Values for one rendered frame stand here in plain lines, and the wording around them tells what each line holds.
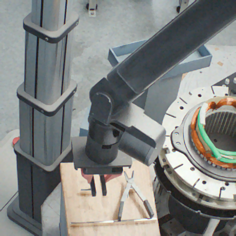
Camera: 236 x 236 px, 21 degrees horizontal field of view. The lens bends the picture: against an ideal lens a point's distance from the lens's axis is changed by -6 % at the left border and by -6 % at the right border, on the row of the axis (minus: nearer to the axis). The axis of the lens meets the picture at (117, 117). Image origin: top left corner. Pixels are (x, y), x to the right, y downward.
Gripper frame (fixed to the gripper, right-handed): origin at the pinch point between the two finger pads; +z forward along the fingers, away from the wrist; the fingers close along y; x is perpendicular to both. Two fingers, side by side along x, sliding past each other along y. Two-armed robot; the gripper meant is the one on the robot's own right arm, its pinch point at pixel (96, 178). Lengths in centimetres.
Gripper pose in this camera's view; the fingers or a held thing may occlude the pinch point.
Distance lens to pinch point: 124.6
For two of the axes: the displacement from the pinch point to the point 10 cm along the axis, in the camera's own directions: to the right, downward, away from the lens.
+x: -1.3, -7.9, 6.0
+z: -1.2, 6.2, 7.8
